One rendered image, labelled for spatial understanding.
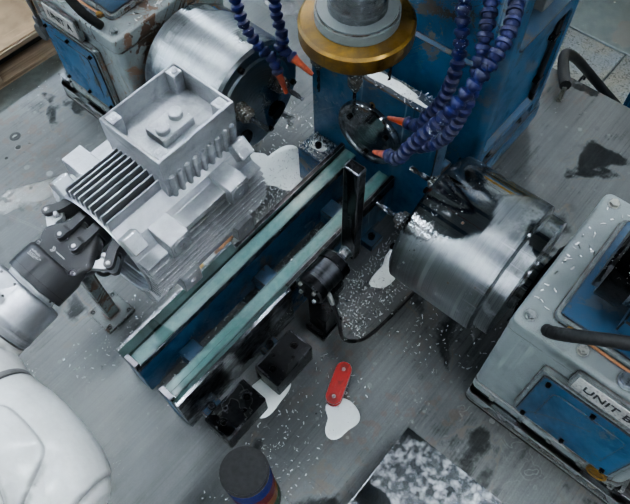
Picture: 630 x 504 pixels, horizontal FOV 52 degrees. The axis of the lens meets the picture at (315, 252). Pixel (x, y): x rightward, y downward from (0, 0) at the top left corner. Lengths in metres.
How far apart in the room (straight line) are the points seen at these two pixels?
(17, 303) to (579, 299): 0.73
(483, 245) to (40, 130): 1.13
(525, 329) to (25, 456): 0.65
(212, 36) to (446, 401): 0.81
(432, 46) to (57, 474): 0.93
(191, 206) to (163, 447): 0.60
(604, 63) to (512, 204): 1.43
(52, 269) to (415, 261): 0.56
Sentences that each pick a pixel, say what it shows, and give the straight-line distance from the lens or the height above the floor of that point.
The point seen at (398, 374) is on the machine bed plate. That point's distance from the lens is 1.28.
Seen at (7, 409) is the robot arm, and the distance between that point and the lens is 0.72.
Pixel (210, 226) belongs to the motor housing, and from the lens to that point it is 0.81.
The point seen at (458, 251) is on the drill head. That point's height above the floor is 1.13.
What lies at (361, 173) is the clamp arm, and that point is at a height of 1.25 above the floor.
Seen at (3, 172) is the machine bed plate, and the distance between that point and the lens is 1.69.
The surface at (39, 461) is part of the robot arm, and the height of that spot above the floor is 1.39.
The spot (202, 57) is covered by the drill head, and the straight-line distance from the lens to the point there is 1.26.
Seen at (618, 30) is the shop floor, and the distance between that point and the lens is 3.26.
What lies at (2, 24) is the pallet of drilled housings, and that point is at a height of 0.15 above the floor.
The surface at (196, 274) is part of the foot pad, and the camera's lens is 0.85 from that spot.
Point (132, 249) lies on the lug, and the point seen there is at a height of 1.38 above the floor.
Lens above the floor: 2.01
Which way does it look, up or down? 61 degrees down
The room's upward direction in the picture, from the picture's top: 2 degrees counter-clockwise
